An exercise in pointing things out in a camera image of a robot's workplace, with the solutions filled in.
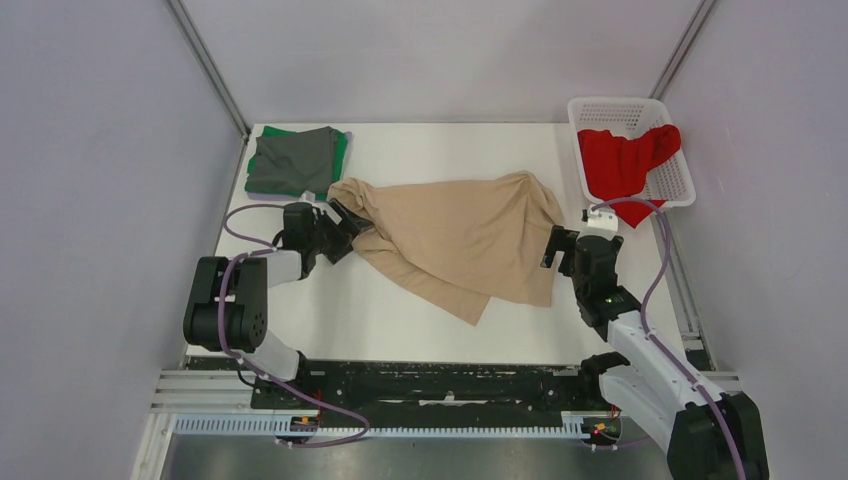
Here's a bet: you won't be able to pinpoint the white slotted cable duct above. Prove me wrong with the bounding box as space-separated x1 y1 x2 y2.
173 413 594 440

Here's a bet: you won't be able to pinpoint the beige t shirt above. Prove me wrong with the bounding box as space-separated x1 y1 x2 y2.
329 171 564 325

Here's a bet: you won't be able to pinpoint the left corner aluminium post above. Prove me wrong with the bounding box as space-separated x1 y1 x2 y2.
164 0 251 143

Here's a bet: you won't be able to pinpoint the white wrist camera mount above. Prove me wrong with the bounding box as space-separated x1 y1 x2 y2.
298 191 329 211
582 206 619 237

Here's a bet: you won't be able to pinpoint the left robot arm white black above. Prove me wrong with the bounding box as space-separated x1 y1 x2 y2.
183 199 374 408

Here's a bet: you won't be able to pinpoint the corner aluminium post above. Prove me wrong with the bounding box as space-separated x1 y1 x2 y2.
649 0 720 100
164 0 251 143

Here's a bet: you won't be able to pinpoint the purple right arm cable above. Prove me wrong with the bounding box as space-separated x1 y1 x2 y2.
582 195 750 480

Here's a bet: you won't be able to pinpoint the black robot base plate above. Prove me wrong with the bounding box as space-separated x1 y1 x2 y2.
185 356 645 431

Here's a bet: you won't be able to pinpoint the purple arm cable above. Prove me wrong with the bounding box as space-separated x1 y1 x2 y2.
582 195 750 480
215 202 371 450

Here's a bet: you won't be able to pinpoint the white plastic laundry basket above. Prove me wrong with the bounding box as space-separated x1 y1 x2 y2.
567 96 696 209

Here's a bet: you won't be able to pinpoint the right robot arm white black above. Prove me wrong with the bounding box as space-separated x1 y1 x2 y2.
541 225 770 479

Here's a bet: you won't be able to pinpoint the green folded t shirt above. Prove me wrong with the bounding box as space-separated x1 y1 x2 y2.
245 124 350 204

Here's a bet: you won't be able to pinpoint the red t shirt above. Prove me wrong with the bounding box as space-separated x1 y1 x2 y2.
577 124 682 202

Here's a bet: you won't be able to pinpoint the right corner aluminium post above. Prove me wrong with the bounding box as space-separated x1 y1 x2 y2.
649 0 720 100

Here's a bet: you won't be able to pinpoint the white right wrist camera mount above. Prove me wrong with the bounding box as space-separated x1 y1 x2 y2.
582 206 619 237

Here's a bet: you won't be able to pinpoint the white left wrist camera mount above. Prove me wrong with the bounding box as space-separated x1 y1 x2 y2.
298 191 329 211

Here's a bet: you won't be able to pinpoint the grey folded t shirt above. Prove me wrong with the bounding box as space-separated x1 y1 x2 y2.
245 127 342 200

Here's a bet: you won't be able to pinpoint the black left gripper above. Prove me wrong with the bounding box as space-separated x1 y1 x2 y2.
307 198 374 264

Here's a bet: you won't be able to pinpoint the aluminium frame rails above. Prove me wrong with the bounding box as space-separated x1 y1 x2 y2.
145 211 751 419

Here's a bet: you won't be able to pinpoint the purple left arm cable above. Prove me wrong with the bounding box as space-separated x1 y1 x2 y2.
215 202 371 450

